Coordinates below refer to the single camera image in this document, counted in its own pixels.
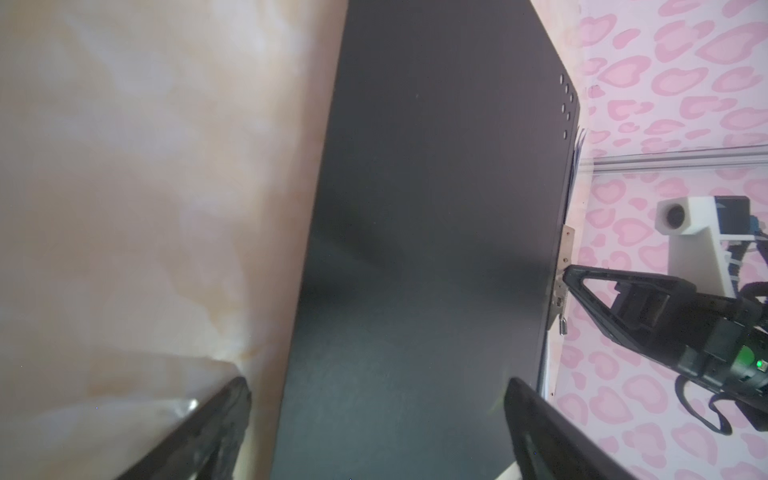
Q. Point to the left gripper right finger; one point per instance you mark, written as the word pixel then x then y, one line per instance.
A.
pixel 547 446

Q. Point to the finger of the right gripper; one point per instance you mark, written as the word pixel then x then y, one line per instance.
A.
pixel 654 315

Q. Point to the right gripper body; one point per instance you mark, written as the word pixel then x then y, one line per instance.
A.
pixel 720 345

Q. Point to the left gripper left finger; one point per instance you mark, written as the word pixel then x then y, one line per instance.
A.
pixel 204 446

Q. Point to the black and white folder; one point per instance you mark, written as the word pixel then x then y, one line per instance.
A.
pixel 433 243

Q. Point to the paper sheet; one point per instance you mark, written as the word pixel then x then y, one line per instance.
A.
pixel 556 323

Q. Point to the right corner aluminium post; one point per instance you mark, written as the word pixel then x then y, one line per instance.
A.
pixel 720 158

